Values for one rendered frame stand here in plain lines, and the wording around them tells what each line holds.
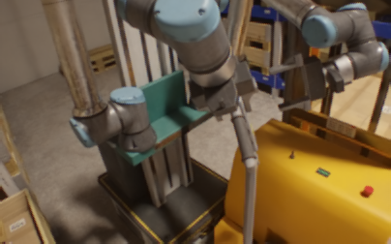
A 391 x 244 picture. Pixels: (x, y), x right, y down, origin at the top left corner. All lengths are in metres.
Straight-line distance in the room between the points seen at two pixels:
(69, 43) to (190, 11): 0.67
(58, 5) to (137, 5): 0.54
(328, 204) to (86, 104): 1.07
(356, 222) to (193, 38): 1.04
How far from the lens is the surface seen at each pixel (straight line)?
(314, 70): 0.83
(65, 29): 0.99
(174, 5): 0.40
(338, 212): 1.25
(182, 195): 1.93
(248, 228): 1.23
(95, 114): 1.08
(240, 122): 0.73
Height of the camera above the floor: 1.76
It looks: 31 degrees down
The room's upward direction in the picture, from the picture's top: 6 degrees counter-clockwise
